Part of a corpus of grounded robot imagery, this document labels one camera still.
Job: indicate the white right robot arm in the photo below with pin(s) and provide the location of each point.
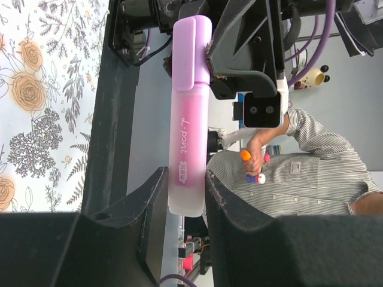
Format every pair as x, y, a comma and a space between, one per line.
131, 17

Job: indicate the orange capped controller handle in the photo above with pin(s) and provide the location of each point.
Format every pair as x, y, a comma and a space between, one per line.
253, 166

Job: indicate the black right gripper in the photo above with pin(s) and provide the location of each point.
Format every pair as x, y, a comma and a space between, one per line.
246, 43

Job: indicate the floral table mat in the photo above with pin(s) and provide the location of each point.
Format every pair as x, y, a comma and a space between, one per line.
50, 62

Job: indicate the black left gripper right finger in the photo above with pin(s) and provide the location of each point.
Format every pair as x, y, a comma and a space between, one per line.
250, 248

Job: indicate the person in striped shirt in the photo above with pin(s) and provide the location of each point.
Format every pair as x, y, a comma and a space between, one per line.
327, 176

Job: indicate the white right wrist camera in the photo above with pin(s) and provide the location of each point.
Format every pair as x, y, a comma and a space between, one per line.
264, 106

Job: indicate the person's hand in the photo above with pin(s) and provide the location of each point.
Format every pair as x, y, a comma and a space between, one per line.
258, 141

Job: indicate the cream panda mug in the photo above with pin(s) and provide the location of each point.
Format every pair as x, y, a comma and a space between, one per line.
314, 78

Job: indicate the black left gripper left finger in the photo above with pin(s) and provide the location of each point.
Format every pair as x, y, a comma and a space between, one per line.
121, 245

